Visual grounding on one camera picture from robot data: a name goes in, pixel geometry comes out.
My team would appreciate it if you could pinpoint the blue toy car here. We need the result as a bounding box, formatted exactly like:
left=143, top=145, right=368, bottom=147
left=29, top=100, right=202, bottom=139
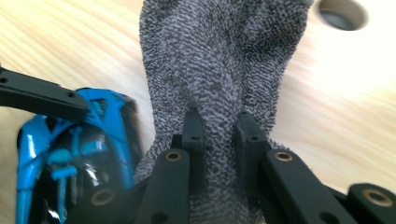
left=15, top=87, right=145, bottom=224

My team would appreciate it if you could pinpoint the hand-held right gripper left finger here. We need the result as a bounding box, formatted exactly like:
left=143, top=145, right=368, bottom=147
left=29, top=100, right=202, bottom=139
left=134, top=107, right=206, bottom=224

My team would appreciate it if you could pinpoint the grey fuzzy sock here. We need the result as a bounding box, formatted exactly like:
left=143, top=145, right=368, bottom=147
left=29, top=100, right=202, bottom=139
left=133, top=0, right=314, bottom=224

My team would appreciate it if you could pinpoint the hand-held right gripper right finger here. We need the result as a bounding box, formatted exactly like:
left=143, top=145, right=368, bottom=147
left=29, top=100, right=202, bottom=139
left=234, top=111, right=360, bottom=224

